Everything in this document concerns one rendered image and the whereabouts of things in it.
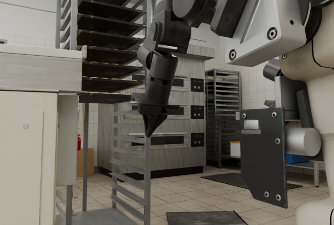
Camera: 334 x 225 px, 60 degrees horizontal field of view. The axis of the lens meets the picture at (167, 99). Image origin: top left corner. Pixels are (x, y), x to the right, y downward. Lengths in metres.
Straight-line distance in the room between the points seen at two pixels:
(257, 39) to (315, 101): 0.18
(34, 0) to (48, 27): 0.44
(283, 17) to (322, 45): 0.10
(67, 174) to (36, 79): 0.15
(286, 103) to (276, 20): 0.20
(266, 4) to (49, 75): 0.30
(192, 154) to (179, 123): 0.54
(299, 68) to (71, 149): 0.37
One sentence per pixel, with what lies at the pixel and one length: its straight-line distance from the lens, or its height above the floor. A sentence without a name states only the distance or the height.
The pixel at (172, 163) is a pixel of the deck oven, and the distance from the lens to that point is 4.45.
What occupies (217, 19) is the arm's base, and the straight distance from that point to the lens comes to 0.41.
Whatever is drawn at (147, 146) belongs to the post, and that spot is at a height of 0.66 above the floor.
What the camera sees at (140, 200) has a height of 0.32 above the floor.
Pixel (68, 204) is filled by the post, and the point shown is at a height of 0.37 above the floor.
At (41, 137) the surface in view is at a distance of 0.42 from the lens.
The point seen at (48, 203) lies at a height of 0.69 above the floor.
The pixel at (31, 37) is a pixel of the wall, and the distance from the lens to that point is 4.92.
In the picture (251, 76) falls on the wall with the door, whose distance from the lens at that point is 5.83.
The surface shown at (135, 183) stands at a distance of 1.92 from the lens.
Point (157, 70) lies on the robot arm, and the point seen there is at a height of 0.91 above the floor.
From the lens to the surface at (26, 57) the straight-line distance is 0.44.
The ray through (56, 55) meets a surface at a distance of 0.44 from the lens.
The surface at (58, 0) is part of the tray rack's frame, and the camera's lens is 2.40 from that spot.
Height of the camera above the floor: 0.79
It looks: 5 degrees up
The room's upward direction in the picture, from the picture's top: straight up
